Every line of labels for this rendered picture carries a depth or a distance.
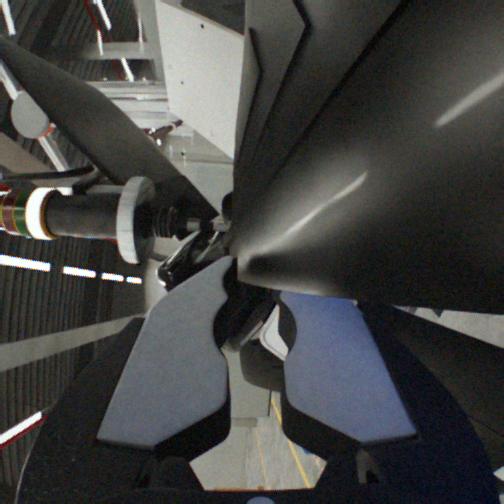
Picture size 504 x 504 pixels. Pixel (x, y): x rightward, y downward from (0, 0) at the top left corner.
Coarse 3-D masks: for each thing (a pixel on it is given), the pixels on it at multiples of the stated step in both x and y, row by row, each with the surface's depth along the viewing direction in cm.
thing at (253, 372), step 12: (252, 348) 42; (264, 348) 42; (240, 360) 46; (252, 360) 45; (264, 360) 44; (276, 360) 44; (252, 372) 49; (264, 372) 48; (276, 372) 47; (252, 384) 57; (264, 384) 53; (276, 384) 52
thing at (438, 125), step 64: (256, 0) 8; (320, 0) 5; (384, 0) 3; (448, 0) 3; (256, 64) 8; (320, 64) 5; (384, 64) 4; (448, 64) 3; (256, 128) 9; (320, 128) 6; (384, 128) 4; (448, 128) 3; (256, 192) 10; (320, 192) 6; (384, 192) 4; (448, 192) 3; (256, 256) 11; (320, 256) 7; (384, 256) 5; (448, 256) 4
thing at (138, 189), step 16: (96, 176) 26; (64, 192) 25; (80, 192) 24; (96, 192) 24; (112, 192) 25; (128, 192) 21; (144, 192) 22; (128, 208) 20; (128, 224) 20; (128, 240) 21; (144, 240) 24; (128, 256) 22; (144, 256) 24
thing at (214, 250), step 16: (224, 208) 35; (192, 240) 30; (208, 240) 28; (176, 256) 28; (192, 256) 27; (208, 256) 27; (224, 256) 27; (160, 272) 28; (176, 272) 27; (192, 272) 26; (256, 288) 27; (240, 304) 26; (256, 304) 27; (272, 304) 29; (240, 320) 27; (256, 320) 28; (240, 336) 27
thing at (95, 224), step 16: (48, 208) 22; (64, 208) 22; (80, 208) 22; (96, 208) 22; (112, 208) 22; (144, 208) 23; (160, 208) 23; (48, 224) 22; (64, 224) 22; (80, 224) 22; (96, 224) 22; (112, 224) 22; (144, 224) 23; (160, 224) 23
